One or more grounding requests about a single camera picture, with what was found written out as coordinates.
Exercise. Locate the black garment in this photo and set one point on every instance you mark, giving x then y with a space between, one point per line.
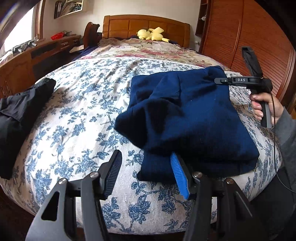
18 115

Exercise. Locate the person's right hand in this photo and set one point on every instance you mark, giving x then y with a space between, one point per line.
275 107

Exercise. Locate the wooden louvered wardrobe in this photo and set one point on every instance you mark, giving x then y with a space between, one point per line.
225 27

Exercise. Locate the navy blue blazer jacket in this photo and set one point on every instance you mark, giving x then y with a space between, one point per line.
186 113

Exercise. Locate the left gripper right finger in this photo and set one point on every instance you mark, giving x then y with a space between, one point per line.
236 218

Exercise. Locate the window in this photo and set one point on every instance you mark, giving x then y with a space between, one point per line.
20 21

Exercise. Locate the wooden chair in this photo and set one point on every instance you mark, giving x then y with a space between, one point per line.
91 35

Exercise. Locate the white wall shelf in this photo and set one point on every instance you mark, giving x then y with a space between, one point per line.
65 8

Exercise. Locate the yellow plush toy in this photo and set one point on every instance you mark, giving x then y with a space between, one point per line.
152 34

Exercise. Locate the blue floral white bedsheet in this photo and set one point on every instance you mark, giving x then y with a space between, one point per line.
74 135

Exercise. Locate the wooden desk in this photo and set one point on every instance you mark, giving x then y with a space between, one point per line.
23 70

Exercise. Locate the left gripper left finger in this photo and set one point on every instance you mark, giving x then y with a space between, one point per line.
56 218

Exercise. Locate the grey right sleeve forearm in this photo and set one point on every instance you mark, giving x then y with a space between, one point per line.
285 132

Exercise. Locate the pink floral quilt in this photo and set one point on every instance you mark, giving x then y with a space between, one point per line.
137 48

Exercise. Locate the wooden bed headboard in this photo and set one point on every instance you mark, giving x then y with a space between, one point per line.
124 26

